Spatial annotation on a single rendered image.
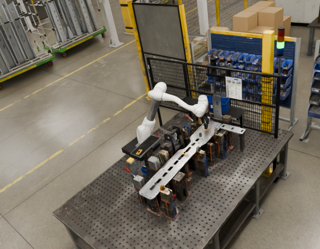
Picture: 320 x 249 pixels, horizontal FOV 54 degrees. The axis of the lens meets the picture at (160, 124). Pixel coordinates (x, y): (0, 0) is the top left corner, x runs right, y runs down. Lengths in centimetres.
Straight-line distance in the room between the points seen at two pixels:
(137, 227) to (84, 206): 72
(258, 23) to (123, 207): 553
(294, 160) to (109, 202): 269
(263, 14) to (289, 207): 461
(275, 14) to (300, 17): 228
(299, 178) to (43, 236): 347
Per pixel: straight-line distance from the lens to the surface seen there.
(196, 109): 339
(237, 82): 391
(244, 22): 741
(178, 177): 317
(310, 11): 958
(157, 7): 554
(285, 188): 448
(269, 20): 757
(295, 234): 404
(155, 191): 312
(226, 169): 368
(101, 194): 372
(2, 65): 959
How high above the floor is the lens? 322
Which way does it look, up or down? 34 degrees down
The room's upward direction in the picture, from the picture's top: 12 degrees counter-clockwise
